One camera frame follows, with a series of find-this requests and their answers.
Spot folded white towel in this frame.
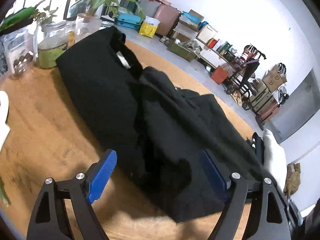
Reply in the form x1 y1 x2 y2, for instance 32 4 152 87
263 129 287 191

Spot pink suitcase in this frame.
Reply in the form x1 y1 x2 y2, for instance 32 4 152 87
153 4 181 36

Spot yellow bag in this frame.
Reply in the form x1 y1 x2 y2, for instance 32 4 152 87
139 16 160 38

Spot blue storage case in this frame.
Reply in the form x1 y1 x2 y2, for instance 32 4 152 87
115 13 142 30

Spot glass jar green contents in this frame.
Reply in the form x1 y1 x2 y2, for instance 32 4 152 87
37 20 68 69

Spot black garment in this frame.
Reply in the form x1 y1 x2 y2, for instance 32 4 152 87
56 27 142 153
123 67 262 222

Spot folded black garment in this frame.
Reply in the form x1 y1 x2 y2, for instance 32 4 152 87
56 27 142 153

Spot orange paper bag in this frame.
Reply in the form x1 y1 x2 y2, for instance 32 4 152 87
210 66 228 85

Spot clear plastic jar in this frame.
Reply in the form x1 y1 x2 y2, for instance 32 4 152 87
3 27 34 77

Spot green cardboard box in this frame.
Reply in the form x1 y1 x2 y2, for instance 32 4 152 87
167 43 197 62

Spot black chair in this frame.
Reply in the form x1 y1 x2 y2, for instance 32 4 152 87
225 59 260 99

